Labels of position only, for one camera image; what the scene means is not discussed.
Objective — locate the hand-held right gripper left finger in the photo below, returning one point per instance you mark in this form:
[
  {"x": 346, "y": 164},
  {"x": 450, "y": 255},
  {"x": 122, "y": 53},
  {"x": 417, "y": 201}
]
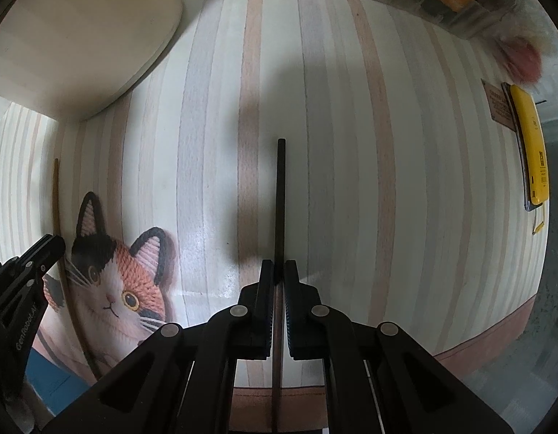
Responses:
[{"x": 267, "y": 280}]

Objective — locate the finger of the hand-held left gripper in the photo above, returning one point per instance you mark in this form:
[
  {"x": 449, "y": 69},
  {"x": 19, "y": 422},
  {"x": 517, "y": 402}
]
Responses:
[{"x": 43, "y": 253}]

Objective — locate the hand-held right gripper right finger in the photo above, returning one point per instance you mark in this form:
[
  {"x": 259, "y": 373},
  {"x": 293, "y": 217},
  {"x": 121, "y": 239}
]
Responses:
[{"x": 291, "y": 280}]

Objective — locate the dark chopstick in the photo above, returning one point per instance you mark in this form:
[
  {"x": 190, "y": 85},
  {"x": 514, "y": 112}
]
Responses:
[{"x": 281, "y": 199}]

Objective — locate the beige round utensil holder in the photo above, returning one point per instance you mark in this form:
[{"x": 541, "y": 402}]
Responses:
[{"x": 80, "y": 31}]

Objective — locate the wooden chopstick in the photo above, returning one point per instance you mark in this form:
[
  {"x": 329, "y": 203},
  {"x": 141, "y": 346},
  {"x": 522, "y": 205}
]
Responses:
[{"x": 57, "y": 217}]

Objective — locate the striped mat with cat print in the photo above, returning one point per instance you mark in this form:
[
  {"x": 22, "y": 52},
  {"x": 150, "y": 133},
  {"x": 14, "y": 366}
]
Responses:
[{"x": 351, "y": 190}]

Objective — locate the brown card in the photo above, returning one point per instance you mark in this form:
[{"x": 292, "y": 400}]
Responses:
[{"x": 498, "y": 104}]

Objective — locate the yellow utility knife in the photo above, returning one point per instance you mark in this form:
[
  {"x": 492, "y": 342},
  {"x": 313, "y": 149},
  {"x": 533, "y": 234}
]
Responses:
[{"x": 532, "y": 153}]

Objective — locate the pink fluffy ball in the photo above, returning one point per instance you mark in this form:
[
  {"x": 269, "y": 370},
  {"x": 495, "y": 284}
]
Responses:
[{"x": 525, "y": 61}]

